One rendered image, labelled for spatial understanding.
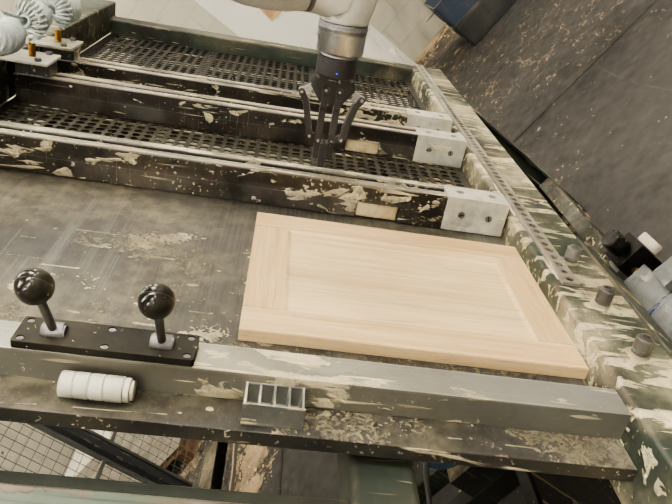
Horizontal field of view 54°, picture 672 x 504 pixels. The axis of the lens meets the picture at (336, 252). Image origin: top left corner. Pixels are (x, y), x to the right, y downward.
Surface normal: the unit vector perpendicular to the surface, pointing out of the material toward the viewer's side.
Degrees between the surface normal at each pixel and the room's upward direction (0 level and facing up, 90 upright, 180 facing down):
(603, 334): 60
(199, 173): 90
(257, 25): 90
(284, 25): 90
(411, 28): 90
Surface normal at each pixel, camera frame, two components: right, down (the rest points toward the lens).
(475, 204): 0.04, 0.47
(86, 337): 0.17, -0.88
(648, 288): -0.77, -0.55
